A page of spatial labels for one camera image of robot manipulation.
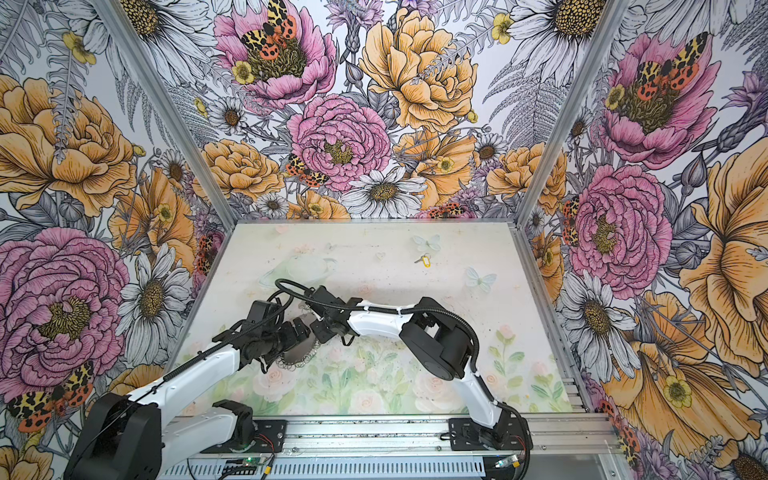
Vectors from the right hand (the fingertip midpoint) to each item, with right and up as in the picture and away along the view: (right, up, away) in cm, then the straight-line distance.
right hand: (325, 333), depth 91 cm
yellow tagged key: (+32, +21, +20) cm, 43 cm away
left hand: (-8, -3, -3) cm, 9 cm away
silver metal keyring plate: (-6, -5, -3) cm, 8 cm away
